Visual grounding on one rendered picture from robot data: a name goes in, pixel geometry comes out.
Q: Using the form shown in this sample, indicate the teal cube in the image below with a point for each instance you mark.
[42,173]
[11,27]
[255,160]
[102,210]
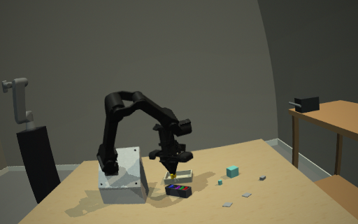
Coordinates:
[232,171]

